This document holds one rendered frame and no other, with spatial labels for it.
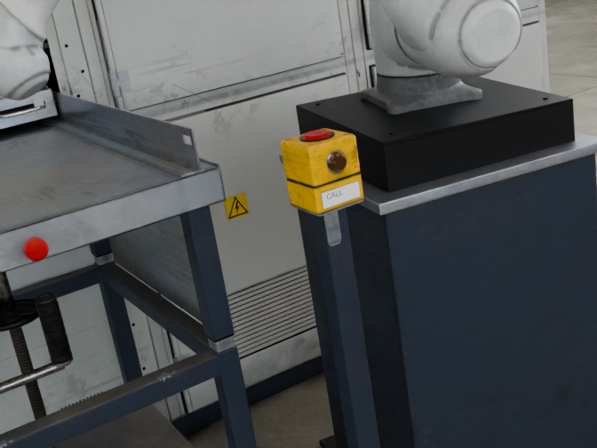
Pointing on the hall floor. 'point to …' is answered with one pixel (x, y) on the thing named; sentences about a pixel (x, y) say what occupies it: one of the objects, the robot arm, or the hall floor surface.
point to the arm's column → (477, 314)
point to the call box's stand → (346, 328)
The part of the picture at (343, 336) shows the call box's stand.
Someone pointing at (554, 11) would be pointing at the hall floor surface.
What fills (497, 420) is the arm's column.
